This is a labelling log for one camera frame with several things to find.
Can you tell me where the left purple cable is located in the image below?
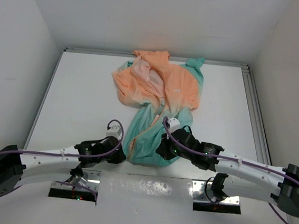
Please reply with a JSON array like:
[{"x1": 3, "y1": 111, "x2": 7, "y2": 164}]
[{"x1": 0, "y1": 108, "x2": 126, "y2": 216}]

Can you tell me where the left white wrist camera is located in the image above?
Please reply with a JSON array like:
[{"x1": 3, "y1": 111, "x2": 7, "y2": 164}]
[{"x1": 106, "y1": 125, "x2": 123, "y2": 140}]

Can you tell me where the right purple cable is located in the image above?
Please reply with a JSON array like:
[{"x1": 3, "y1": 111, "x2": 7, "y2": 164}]
[{"x1": 152, "y1": 115, "x2": 299, "y2": 224}]

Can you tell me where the metal base plate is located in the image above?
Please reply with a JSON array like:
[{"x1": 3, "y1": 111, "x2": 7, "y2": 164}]
[{"x1": 50, "y1": 164, "x2": 243, "y2": 207}]

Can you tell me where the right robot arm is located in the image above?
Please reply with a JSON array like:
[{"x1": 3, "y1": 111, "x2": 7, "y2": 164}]
[{"x1": 156, "y1": 128, "x2": 299, "y2": 218}]

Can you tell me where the purple cable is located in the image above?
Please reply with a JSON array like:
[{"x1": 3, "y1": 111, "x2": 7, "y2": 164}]
[
  {"x1": 0, "y1": 108, "x2": 126, "y2": 216},
  {"x1": 152, "y1": 115, "x2": 299, "y2": 224}
]

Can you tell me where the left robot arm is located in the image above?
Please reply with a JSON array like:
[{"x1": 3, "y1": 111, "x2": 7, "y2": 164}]
[{"x1": 0, "y1": 136, "x2": 126, "y2": 197}]

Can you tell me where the orange and teal jacket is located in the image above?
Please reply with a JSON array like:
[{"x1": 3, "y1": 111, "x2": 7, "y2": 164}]
[{"x1": 112, "y1": 50, "x2": 205, "y2": 167}]

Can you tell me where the aluminium frame rail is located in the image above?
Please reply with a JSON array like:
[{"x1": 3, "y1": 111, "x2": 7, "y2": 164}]
[{"x1": 55, "y1": 48, "x2": 270, "y2": 164}]

